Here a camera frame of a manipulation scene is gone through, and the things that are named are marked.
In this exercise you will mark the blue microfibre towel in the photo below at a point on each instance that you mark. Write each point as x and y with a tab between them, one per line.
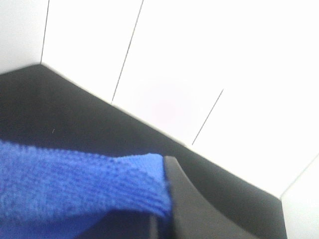
61	194

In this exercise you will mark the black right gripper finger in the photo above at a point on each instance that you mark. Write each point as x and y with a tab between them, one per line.
192	216

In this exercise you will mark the black table cloth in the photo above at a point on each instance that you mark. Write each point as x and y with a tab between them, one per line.
39	107

